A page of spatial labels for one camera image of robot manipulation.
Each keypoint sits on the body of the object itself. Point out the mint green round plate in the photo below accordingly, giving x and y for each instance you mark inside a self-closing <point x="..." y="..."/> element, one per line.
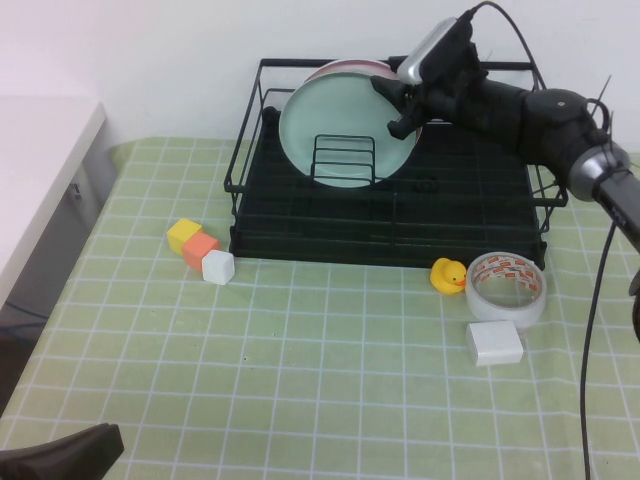
<point x="330" y="110"/>

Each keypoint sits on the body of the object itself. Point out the yellow cube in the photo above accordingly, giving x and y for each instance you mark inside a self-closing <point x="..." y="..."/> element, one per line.
<point x="182" y="232"/>

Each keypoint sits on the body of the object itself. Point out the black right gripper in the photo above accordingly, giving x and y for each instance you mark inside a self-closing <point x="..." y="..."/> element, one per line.
<point x="450" y="95"/>

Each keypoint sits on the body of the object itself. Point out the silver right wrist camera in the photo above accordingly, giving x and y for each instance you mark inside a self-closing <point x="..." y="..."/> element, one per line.
<point x="425" y="55"/>

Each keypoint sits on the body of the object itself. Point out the white power adapter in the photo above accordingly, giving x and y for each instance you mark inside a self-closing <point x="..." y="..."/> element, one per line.
<point x="496" y="344"/>

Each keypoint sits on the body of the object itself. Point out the green checked tablecloth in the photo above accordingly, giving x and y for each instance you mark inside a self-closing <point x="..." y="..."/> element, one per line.
<point x="250" y="400"/>

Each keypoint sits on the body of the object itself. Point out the orange cube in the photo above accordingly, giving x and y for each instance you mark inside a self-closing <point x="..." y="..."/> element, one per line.
<point x="197" y="247"/>

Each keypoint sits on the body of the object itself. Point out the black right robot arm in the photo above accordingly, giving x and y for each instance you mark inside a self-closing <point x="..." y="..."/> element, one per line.
<point x="550" y="120"/>

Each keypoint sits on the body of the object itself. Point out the pink round plate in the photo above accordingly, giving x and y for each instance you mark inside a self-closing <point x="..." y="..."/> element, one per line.
<point x="350" y="65"/>

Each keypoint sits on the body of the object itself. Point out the yellow rubber duck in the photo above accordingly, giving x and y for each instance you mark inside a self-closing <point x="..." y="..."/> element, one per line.
<point x="445" y="275"/>

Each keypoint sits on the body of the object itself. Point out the white cube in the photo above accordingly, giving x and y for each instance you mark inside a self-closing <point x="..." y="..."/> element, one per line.
<point x="218" y="267"/>

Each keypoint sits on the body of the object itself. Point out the clear tape roll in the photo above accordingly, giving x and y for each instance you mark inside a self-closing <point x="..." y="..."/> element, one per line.
<point x="481" y="310"/>

